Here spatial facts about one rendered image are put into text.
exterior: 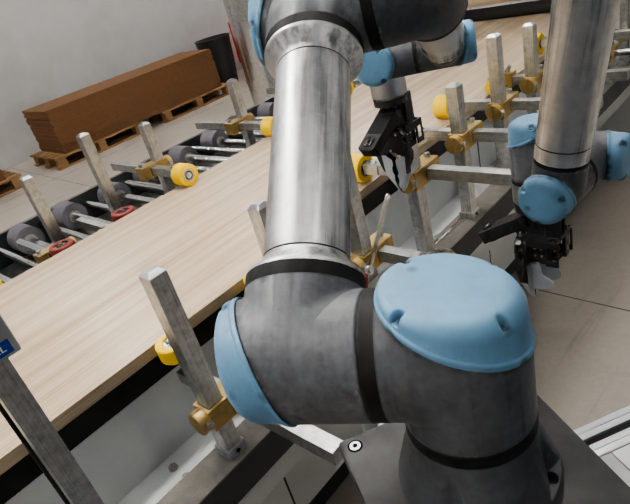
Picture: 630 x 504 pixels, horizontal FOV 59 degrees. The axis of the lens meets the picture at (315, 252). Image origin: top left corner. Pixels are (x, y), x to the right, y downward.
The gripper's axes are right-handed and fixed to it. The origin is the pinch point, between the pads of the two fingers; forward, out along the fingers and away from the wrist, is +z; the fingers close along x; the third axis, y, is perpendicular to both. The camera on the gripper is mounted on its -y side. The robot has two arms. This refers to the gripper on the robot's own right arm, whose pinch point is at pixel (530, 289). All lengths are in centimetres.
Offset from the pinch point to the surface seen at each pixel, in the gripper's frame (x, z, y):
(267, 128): 51, -12, -125
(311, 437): -51, 0, -15
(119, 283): -42, -7, -89
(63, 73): 252, -4, -744
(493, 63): 69, -26, -38
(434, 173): 23.3, -12.1, -33.8
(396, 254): -1.6, -3.3, -30.6
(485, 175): 23.4, -12.6, -19.8
